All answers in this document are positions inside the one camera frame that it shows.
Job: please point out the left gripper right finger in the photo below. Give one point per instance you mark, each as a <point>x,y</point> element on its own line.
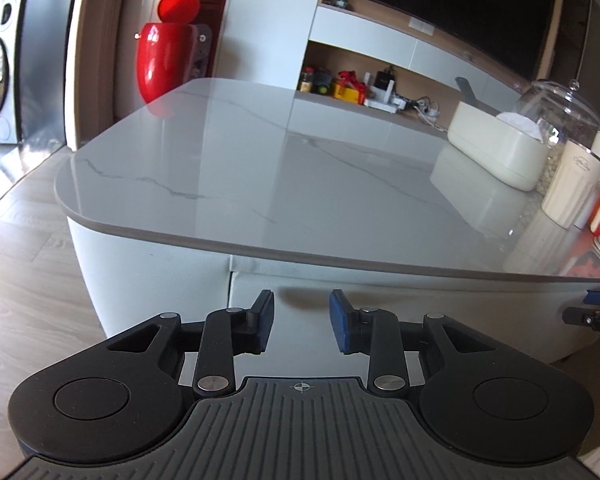
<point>474,394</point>

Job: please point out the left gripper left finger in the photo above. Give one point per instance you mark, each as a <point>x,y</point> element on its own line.
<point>130,392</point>

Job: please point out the white wooden drawer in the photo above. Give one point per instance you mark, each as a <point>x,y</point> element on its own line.
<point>518,311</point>

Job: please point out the cream ribbed coffee mug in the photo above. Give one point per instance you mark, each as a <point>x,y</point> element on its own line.
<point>575,179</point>

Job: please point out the cream tissue box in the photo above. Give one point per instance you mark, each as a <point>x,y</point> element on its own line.
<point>501,149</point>

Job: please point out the glass jar with lid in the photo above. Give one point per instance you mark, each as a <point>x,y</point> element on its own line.
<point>562,115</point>

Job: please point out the white cabinet table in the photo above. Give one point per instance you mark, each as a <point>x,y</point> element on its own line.
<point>159,203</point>

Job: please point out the black remote control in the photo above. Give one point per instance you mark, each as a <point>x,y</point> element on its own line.
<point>468,94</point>

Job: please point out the yellow red toy truck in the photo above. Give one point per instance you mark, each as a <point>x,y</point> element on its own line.
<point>348,88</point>

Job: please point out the red pedal trash bin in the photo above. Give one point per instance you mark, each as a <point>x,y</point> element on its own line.
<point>165,49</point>

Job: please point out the small spice jar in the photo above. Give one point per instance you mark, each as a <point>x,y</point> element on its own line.
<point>306,80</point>

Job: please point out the white wall shelf unit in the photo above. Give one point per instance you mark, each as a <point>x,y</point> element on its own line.
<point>269,42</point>

